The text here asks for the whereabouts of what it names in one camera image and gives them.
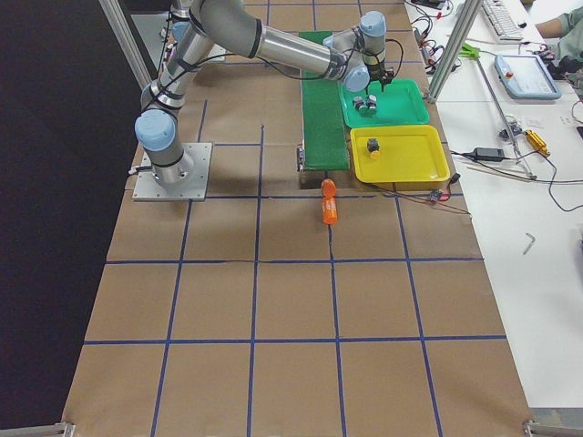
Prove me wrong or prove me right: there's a gold resistor block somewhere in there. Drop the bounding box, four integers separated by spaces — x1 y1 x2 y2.
524 129 550 158

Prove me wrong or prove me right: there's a white keyboard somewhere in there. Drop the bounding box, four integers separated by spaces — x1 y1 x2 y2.
481 0 524 44

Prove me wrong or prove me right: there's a teach pendant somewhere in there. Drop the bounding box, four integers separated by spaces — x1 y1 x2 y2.
494 55 562 100

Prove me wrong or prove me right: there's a green plastic grabber tool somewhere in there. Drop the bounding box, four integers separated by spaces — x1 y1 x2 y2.
459 43 480 59

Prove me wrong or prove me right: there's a metal allen key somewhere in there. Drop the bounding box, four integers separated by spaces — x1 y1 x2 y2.
523 232 537 255

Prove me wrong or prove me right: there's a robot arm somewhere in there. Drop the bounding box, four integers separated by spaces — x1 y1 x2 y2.
135 1 394 184
161 0 192 63

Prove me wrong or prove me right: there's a yellow push button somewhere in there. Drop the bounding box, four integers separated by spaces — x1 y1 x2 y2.
366 137 381 160

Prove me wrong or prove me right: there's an orange cylinder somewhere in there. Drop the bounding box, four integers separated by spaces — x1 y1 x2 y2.
321 178 337 198
322 197 338 225

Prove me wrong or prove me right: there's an aluminium frame post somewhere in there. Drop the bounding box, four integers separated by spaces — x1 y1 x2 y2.
425 0 482 103

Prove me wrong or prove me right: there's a green plastic tray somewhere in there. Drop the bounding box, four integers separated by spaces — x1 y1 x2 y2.
339 78 430 128

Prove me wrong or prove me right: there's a black power adapter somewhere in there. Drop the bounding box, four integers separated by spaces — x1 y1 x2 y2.
473 147 506 162

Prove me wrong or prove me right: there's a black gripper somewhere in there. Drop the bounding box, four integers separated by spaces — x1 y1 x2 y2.
365 62 395 95

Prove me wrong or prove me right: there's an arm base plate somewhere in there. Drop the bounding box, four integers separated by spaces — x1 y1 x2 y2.
132 142 213 201

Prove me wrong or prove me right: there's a green conveyor belt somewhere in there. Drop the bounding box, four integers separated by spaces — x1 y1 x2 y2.
296 29 352 173

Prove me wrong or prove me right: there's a yellow plastic tray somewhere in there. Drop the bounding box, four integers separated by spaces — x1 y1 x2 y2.
351 125 450 183

